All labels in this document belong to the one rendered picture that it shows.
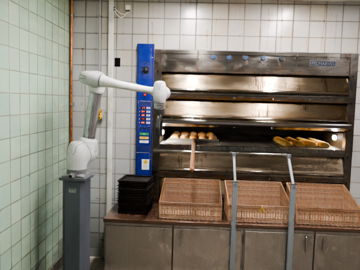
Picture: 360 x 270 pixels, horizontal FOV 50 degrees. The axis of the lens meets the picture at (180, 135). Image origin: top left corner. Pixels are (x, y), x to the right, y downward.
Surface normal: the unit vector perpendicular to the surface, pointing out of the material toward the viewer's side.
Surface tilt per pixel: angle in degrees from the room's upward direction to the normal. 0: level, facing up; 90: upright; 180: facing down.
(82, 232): 90
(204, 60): 90
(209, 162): 70
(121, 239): 90
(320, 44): 90
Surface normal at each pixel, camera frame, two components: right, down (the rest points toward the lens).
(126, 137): -0.05, 0.09
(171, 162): -0.04, -0.25
